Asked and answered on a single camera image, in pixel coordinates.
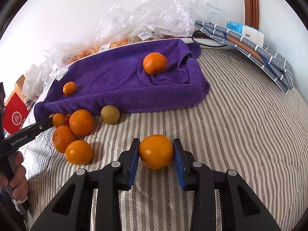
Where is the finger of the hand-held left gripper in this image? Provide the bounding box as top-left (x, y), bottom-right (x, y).
top-left (32, 117), bottom-right (53, 137)

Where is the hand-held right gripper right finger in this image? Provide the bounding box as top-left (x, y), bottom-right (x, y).
top-left (173, 138), bottom-right (282, 231)

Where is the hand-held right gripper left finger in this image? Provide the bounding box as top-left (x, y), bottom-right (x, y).
top-left (29, 138), bottom-right (141, 231)

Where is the small orange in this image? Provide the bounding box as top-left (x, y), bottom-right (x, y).
top-left (52, 113), bottom-right (67, 128)
top-left (63, 82), bottom-right (77, 96)

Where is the large orange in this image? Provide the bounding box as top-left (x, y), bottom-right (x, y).
top-left (139, 134), bottom-right (174, 171)

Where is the purple towel covered tray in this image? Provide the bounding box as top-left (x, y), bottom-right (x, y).
top-left (34, 39), bottom-right (211, 123)

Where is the person's left hand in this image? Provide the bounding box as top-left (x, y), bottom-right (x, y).
top-left (0, 150), bottom-right (29, 199)

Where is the red paper bag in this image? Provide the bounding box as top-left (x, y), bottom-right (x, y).
top-left (3, 93), bottom-right (30, 135)

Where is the white plastic bag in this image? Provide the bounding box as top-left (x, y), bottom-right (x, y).
top-left (21, 64), bottom-right (45, 100)

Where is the striped bed quilt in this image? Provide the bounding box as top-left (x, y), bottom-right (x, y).
top-left (24, 46), bottom-right (306, 231)

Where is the empty clear plastic bag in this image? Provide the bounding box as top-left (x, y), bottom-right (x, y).
top-left (42, 42), bottom-right (73, 82)

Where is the clear bag of oranges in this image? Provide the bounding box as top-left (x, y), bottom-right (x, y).
top-left (70, 35), bottom-right (135, 63)

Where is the white object with black rim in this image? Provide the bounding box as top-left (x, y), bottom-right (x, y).
top-left (191, 30), bottom-right (229, 50)

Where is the clear bag of brown fruit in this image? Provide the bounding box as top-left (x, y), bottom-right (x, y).
top-left (130, 28), bottom-right (169, 42)

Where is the folded grey checked cloth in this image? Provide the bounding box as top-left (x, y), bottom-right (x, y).
top-left (194, 20), bottom-right (294, 94)

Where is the small white box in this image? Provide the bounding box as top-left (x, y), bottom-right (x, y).
top-left (241, 25), bottom-right (264, 47)

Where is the blue tissue pack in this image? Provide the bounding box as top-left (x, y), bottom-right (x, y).
top-left (226, 20), bottom-right (246, 34)

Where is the crumpled clear plastic bag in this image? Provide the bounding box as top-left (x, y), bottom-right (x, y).
top-left (96, 0), bottom-right (223, 41)

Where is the brown wooden door frame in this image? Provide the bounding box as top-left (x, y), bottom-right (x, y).
top-left (241, 0), bottom-right (260, 28)

